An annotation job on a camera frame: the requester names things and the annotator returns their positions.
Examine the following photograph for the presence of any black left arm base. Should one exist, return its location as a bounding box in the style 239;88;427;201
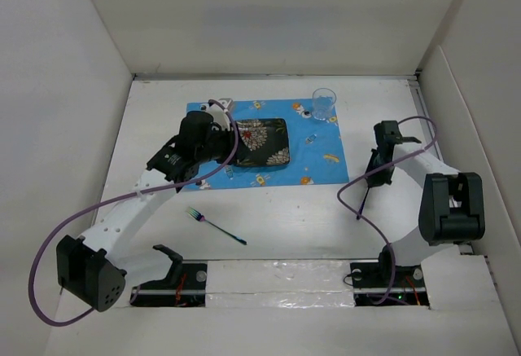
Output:
129;244;208;308

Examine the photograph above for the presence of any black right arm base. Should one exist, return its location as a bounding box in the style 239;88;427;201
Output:
343;247;430;307

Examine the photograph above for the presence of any clear plastic cup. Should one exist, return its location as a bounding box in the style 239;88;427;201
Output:
312;88;337;121

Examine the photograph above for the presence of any iridescent metal fork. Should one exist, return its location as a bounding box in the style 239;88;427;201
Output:
186;207;247;246

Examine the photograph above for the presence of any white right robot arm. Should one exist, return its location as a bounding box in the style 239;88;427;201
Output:
366;121;485;286

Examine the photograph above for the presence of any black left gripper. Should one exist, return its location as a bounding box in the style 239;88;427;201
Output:
195;122;251;165

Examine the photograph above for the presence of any purple metal spoon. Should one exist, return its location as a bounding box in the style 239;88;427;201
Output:
356;187;370;221

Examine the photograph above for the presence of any blue space print cloth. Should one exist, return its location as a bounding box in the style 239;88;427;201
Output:
188;99;348;191

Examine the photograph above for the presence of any black floral square plate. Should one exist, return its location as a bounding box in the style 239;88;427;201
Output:
231;118;291;167

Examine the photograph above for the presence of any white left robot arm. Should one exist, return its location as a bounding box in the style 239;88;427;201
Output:
56;99;239;312

